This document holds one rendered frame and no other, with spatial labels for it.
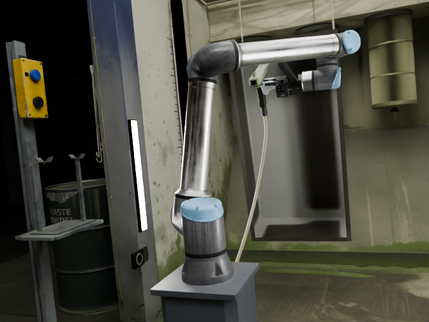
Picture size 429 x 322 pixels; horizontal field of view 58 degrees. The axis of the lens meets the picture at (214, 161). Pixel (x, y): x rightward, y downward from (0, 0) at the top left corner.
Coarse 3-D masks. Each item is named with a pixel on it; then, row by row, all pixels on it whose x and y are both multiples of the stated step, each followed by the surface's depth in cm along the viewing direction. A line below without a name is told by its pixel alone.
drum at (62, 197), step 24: (48, 192) 274; (72, 192) 264; (96, 192) 269; (72, 216) 266; (96, 216) 269; (72, 240) 267; (96, 240) 269; (72, 264) 268; (96, 264) 269; (72, 288) 270; (96, 288) 270; (72, 312) 271
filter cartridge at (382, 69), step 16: (384, 16) 298; (400, 16) 295; (368, 32) 312; (384, 32) 299; (400, 32) 295; (368, 48) 317; (384, 48) 300; (400, 48) 296; (384, 64) 300; (400, 64) 296; (384, 80) 303; (400, 80) 297; (384, 96) 303; (400, 96) 298; (416, 96) 304
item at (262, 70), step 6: (258, 66) 189; (264, 66) 186; (258, 72) 177; (264, 72) 182; (252, 78) 169; (258, 78) 169; (264, 78) 183; (252, 84) 170; (258, 84) 169; (258, 90) 181; (258, 96) 182; (264, 96) 182; (264, 102) 183; (264, 108) 184; (264, 114) 185
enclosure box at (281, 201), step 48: (240, 96) 243; (288, 96) 250; (336, 96) 242; (240, 144) 232; (288, 144) 259; (336, 144) 250; (288, 192) 269; (336, 192) 259; (288, 240) 241; (336, 240) 232
